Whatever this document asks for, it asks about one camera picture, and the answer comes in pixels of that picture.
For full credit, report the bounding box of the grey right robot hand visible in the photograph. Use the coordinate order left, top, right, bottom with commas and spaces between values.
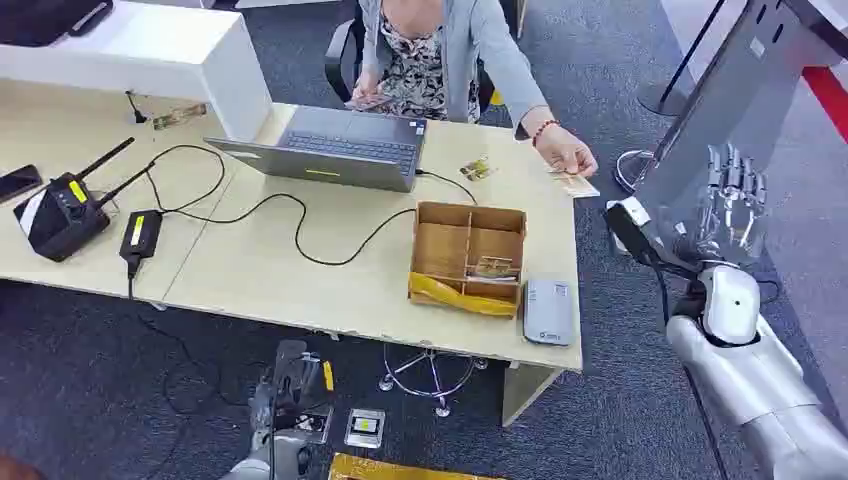
672, 142, 771, 270

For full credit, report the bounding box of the person's left hand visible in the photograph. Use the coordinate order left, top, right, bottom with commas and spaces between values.
533, 124, 600, 179

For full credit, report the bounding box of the person's right hand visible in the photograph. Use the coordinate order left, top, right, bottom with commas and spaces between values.
351, 68, 386, 109

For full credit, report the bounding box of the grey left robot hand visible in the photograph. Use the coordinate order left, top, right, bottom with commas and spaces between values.
248, 339, 336, 435

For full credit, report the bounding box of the fan of cards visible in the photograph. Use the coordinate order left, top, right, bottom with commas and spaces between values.
344, 94, 395, 113

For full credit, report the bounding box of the pale card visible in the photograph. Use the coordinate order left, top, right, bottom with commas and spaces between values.
548, 170, 602, 200

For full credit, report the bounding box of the black office chair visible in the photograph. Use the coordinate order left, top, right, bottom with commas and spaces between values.
323, 0, 525, 115

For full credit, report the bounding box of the grey laptop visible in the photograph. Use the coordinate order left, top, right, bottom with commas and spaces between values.
203, 104, 429, 195

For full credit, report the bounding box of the person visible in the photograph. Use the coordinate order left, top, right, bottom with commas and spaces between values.
351, 0, 601, 179

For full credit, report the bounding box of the small square floor device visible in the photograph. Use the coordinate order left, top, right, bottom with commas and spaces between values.
343, 407, 388, 450

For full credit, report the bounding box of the small gold printed card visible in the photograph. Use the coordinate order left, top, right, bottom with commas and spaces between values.
458, 156, 497, 182

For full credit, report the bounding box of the grey slanted panel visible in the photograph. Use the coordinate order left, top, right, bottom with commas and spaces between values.
632, 0, 848, 230

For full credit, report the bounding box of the yellow sheet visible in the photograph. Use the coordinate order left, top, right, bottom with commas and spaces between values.
328, 452, 508, 480

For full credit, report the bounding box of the card with printed face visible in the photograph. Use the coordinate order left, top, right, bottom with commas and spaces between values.
465, 254, 522, 281

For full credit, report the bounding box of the red strip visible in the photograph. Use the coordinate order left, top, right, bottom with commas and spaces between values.
800, 65, 848, 145

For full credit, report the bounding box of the chrome stool base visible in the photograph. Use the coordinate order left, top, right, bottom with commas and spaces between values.
378, 343, 490, 419

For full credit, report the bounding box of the wooden card box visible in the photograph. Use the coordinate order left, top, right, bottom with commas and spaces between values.
406, 200, 529, 320

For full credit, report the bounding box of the grey flat card reader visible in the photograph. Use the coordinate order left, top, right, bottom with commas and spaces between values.
522, 278, 577, 348

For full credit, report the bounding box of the long brown printed card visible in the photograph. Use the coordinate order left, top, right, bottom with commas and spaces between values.
151, 102, 209, 132

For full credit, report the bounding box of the black power adapter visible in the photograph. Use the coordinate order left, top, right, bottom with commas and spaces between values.
118, 209, 164, 281

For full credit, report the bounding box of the small black plug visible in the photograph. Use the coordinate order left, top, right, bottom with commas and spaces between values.
124, 89, 150, 126

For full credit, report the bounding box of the white raised desk shelf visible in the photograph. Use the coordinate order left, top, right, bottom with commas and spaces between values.
0, 0, 274, 144

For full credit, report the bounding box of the pale desk leg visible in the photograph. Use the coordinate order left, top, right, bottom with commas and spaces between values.
500, 360, 566, 429

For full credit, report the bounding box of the black radio unit with antennas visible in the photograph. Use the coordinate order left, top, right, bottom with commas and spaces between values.
12, 136, 158, 264

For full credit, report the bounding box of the black bag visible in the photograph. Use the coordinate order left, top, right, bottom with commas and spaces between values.
0, 0, 115, 48

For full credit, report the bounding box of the black phone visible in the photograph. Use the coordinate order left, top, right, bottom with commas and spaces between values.
0, 164, 45, 205

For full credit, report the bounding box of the red bead bracelet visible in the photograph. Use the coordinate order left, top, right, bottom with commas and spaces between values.
531, 119, 562, 148

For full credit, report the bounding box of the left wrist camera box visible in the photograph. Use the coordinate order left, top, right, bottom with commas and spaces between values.
286, 405, 335, 445

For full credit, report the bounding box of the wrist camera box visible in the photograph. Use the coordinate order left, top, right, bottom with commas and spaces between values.
601, 195, 698, 280
286, 405, 335, 445

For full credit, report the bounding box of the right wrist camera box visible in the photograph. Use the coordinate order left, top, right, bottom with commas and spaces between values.
601, 195, 698, 280

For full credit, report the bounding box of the black power cable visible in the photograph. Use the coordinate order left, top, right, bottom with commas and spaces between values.
127, 143, 480, 303

